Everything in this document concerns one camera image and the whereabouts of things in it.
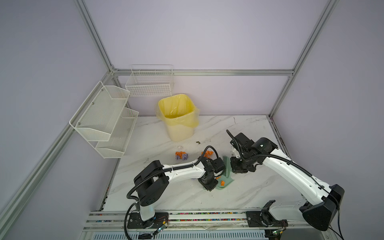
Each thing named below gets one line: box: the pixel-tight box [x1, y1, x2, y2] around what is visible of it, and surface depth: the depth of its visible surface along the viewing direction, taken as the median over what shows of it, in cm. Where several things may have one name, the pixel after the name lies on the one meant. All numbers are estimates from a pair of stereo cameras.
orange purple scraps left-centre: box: [175, 151, 188, 160], surface depth 98 cm
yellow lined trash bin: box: [156, 94, 200, 142], surface depth 99 cm
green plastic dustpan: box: [216, 175, 235, 188], surface depth 86 cm
